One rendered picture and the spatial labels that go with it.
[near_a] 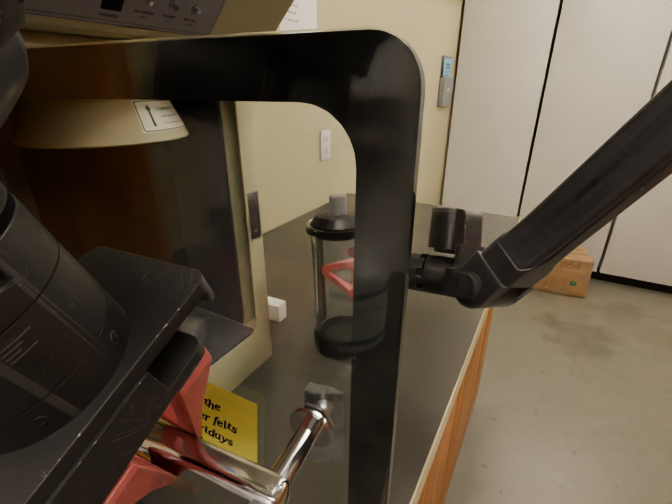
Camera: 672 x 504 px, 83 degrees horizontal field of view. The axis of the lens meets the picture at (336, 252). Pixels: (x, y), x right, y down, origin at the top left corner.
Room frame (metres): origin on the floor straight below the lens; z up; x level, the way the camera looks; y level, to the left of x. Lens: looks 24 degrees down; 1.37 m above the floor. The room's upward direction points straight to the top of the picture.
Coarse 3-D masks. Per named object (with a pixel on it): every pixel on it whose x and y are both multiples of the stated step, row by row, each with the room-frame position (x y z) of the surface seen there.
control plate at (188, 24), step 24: (48, 0) 0.30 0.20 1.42; (72, 0) 0.32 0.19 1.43; (96, 0) 0.33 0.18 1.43; (168, 0) 0.38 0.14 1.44; (192, 0) 0.39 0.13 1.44; (216, 0) 0.41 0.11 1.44; (120, 24) 0.36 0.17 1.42; (144, 24) 0.37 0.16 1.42; (168, 24) 0.39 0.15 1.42; (192, 24) 0.41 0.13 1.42
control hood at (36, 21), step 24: (240, 0) 0.44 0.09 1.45; (264, 0) 0.46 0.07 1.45; (288, 0) 0.49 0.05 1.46; (24, 24) 0.30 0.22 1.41; (48, 24) 0.31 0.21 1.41; (72, 24) 0.33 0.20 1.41; (96, 24) 0.34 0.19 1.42; (216, 24) 0.44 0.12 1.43; (240, 24) 0.46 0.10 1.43; (264, 24) 0.49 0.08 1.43
